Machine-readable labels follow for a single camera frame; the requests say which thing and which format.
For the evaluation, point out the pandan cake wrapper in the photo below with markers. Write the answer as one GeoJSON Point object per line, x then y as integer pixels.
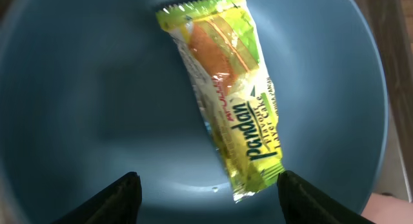
{"type": "Point", "coordinates": [220, 48]}

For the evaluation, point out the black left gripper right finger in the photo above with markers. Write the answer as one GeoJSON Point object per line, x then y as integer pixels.
{"type": "Point", "coordinates": [303, 203]}

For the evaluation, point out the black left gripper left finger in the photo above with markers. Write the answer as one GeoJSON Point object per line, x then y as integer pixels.
{"type": "Point", "coordinates": [117, 203]}

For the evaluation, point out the dark blue plate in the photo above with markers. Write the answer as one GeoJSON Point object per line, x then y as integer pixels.
{"type": "Point", "coordinates": [93, 89]}

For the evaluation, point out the brown serving tray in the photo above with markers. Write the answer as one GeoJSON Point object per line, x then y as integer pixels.
{"type": "Point", "coordinates": [391, 24]}

